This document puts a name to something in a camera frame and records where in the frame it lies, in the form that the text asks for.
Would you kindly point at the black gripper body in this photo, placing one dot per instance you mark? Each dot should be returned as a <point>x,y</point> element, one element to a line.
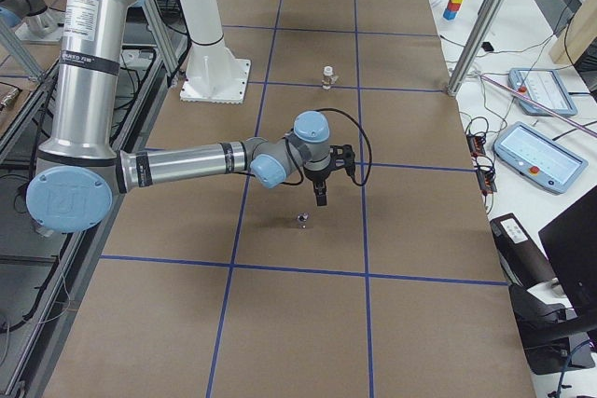
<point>316,177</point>

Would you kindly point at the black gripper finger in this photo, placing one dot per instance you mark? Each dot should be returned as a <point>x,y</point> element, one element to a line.
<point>320,192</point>

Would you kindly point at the white PPR valve fitting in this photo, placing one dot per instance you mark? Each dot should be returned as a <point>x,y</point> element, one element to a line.
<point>329,77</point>

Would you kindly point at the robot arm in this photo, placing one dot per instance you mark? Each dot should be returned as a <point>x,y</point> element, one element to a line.
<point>79,173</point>
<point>33,21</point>

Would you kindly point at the small chrome pipe fitting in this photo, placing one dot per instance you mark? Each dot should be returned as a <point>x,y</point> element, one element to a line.
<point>302,220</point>

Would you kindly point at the blue wooden block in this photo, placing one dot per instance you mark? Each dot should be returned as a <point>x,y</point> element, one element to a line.
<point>449,15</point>

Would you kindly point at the small black box device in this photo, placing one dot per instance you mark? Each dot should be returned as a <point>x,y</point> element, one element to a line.
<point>487,46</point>

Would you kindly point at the red wooden block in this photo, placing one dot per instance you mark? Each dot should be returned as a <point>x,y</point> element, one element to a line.
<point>453,7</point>

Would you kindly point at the near blue teach pendant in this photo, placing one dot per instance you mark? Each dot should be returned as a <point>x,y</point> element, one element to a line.
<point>538,158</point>

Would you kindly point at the blue teach pendant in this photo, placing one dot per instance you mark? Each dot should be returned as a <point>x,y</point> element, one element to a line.
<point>545,87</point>
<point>538,158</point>

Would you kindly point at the far blue teach pendant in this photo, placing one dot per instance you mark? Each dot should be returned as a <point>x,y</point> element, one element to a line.
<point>545,87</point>

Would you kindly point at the black monitor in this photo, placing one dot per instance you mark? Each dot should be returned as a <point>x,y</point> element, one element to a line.
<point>569,241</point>

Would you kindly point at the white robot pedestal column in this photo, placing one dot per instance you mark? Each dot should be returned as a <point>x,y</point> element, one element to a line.
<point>213,73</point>

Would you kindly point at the aluminium frame post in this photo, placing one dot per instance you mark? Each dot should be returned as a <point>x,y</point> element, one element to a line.
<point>486,15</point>

